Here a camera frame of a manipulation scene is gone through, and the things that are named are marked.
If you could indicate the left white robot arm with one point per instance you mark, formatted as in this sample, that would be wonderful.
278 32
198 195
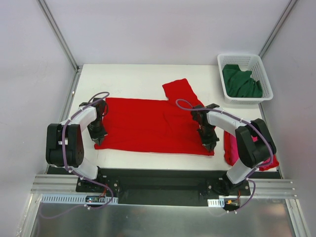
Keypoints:
64 143

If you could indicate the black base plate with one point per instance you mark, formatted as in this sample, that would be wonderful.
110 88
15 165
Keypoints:
168 187

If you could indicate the left white cable duct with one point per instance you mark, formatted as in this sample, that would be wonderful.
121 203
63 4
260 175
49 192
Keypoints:
78 199

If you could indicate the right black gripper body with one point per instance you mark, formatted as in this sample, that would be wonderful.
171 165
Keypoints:
210 140

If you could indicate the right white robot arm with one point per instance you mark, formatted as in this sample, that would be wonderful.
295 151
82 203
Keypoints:
254 143

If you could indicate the right white cable duct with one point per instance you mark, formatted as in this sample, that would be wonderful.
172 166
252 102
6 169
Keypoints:
216 202

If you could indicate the aluminium rail frame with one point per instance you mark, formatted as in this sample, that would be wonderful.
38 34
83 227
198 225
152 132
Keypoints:
274 211

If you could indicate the green t shirt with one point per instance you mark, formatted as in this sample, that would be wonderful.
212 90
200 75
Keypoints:
240 84

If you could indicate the red t shirt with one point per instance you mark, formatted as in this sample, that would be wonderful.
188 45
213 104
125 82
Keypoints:
158 126
226 148

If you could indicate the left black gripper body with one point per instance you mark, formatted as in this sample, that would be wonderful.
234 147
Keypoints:
98 134

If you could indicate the folded red t shirt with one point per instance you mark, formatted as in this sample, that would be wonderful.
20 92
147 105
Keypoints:
226 148

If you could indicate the white plastic basket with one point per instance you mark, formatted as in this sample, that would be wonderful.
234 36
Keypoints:
246 62

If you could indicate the white cable duct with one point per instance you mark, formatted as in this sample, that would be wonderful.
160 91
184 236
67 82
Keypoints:
216 202
78 199

